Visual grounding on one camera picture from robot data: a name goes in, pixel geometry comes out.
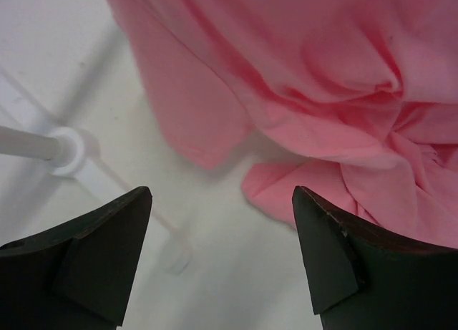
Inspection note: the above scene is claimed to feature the white clothes rack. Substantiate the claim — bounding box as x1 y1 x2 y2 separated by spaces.
1 71 192 274

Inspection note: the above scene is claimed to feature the pink t shirt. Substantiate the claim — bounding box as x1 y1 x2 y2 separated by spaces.
107 0 457 248

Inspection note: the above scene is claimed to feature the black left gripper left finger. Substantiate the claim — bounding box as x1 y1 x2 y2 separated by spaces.
1 187 152 329

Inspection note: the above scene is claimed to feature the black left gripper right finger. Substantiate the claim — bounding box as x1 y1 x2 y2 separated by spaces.
292 186 457 329

